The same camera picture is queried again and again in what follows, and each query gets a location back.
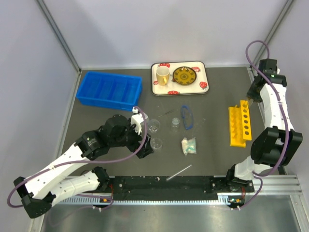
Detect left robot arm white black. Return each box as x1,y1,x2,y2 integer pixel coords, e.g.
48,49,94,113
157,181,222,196
14,110,153,218

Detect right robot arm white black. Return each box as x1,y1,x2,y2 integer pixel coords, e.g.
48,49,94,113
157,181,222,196
225,58,303,191

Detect clear glass beaker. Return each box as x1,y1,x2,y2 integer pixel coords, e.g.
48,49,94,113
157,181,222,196
150,138,163,152

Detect round glass flask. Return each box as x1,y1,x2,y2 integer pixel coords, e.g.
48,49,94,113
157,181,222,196
147,119,160,133

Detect yellow test tube rack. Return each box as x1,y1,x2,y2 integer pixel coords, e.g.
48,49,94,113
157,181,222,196
228,100,252,147

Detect small glass beaker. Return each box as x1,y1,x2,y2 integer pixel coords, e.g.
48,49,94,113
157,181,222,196
170,117,180,132

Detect plastic bag with gloves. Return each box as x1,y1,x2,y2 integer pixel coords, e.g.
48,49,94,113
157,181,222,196
181,138,197,156

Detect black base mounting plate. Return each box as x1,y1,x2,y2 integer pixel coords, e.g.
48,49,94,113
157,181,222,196
88,176,254,201

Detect strawberry pattern white tray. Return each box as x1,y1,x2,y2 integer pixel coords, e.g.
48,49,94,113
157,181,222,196
151,61,210,96

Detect yellow black patterned plate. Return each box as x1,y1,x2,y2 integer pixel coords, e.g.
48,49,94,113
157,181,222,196
172,66,197,86

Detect blue plastic compartment bin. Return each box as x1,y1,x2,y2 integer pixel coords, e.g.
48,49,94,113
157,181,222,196
76,71,142,112

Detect yellow ceramic mug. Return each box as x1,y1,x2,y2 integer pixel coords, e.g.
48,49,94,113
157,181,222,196
156,66,170,86

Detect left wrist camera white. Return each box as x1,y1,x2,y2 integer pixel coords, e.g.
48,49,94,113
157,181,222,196
130,106,144,135

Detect blue frame safety goggles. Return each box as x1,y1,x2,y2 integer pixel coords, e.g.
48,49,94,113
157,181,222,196
181,105,194,130

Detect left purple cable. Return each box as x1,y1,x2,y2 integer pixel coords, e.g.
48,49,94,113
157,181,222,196
6,106,149,211

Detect purple cable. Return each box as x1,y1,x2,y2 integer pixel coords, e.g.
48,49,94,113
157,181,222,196
6,106,149,211
238,40,294,211

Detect grey slotted cable duct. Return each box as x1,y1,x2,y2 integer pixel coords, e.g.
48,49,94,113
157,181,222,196
60,195,232,205

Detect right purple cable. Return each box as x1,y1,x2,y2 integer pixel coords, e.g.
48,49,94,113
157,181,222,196
238,40,294,211

